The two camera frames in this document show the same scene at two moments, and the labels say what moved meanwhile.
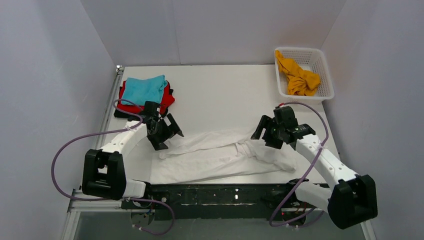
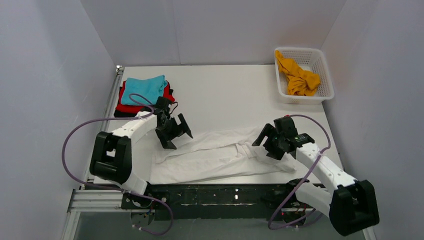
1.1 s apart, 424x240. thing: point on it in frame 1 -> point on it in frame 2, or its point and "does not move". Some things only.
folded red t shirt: [167, 99] does not move
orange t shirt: [300, 82] does not move
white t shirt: [215, 156] does not move
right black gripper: [267, 133] -> [271, 141]
